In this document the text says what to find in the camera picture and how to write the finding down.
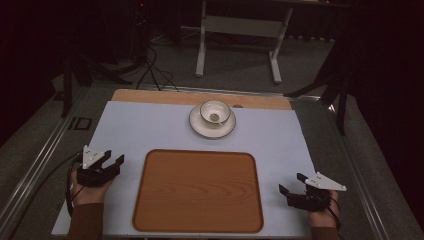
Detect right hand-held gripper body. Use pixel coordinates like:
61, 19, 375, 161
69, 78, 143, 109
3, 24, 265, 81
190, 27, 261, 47
286, 171, 348, 212

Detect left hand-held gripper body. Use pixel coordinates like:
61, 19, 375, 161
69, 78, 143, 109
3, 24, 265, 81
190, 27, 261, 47
76, 145, 122, 188

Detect person's left hand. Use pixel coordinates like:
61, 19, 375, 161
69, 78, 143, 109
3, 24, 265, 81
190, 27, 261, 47
70, 171, 113, 206

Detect person's right hand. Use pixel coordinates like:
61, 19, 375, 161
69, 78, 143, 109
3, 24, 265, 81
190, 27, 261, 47
307, 190, 341, 229

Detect white table mat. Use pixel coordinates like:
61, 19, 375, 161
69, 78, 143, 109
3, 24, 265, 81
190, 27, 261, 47
51, 100, 318, 239

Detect black tripod stand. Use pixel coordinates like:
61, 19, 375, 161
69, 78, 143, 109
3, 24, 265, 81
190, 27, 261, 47
283, 33, 351, 136
49, 49, 134, 118

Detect brown wooden tray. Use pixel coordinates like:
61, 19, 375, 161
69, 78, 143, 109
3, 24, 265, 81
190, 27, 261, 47
132, 148, 265, 234

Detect white saucer with dark rim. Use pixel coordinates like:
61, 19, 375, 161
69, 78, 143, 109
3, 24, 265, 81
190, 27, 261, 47
188, 103, 237, 140

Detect white cup with dark rim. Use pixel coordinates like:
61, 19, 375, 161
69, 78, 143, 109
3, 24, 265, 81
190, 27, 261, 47
199, 99, 232, 128

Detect dark equipment stand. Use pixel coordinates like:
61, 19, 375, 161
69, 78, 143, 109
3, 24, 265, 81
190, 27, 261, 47
129, 0, 151, 64

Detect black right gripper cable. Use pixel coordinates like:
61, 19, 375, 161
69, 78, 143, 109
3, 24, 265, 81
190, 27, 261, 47
324, 196, 344, 240

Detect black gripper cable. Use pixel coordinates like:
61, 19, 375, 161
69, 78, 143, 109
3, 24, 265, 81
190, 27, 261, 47
8, 151, 84, 234
324, 196, 344, 240

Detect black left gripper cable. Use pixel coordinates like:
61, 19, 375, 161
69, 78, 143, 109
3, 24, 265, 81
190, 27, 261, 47
8, 151, 84, 234

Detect metal floor rail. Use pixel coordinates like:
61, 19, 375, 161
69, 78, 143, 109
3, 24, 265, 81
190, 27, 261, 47
0, 88, 91, 231
328, 103, 391, 240

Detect black floor cables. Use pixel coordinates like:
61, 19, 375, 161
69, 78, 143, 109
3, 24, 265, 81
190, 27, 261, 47
134, 43, 179, 93

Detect white metal desk frame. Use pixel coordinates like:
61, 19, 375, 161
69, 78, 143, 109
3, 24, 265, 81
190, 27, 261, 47
194, 0, 351, 85

